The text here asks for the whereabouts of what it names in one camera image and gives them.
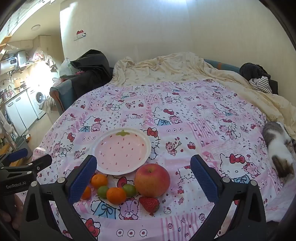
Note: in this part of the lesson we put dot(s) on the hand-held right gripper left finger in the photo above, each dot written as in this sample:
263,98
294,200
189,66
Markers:
83,179

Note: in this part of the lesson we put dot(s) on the mandarin orange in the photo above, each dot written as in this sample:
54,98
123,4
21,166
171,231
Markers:
116,195
100,181
87,192

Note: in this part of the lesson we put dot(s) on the floral cloth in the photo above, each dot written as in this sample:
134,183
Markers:
48,103

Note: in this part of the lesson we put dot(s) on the grey and white cat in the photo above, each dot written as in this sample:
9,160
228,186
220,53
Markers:
277,146

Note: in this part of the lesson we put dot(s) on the black bag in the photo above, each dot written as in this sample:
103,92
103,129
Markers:
92,62

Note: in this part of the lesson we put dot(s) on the green grape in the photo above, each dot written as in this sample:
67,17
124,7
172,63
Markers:
102,191
129,190

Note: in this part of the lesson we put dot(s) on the white heart-shaped plate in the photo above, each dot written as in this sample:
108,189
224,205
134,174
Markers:
122,153

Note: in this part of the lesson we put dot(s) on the wall switch with red decoration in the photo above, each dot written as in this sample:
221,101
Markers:
80,34

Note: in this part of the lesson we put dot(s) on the round ceiling lamp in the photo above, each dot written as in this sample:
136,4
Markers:
35,27

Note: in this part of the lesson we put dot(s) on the black white striped cloth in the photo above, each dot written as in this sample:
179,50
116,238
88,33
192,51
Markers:
261,84

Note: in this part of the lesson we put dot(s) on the pink cartoon printed blanket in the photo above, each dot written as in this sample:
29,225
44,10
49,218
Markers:
185,115

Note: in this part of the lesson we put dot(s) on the black clothing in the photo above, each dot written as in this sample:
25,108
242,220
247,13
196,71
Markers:
252,69

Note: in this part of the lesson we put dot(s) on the beige wall cabinet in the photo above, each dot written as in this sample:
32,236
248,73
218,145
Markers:
32,42

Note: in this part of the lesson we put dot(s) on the grey bin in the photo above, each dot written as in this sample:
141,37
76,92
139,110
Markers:
23,146

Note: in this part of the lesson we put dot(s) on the red yellow apple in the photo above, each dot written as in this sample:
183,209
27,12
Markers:
151,180

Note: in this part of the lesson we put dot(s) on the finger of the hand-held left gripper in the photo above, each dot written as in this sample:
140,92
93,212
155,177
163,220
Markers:
17,155
41,162

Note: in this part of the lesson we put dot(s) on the pink plastic bag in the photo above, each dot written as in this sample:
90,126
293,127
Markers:
38,54

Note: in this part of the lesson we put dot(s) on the person's left hand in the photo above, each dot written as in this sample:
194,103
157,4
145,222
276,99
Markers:
10,217

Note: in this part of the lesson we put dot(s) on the cream duvet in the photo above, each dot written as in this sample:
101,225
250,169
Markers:
173,67

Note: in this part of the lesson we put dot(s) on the white washing machine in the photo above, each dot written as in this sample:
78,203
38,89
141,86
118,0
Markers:
38,99

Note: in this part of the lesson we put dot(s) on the white plastic bag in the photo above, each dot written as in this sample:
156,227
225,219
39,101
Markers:
66,68

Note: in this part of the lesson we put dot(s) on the red strawberry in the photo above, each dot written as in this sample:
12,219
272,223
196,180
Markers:
149,205

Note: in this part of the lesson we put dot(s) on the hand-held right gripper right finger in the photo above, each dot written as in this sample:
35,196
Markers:
204,179

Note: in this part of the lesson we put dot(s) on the white floor cabinet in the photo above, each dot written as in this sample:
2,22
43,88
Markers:
18,111

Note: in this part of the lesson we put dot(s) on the white kitchen appliance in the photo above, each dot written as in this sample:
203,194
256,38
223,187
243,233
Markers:
19,58

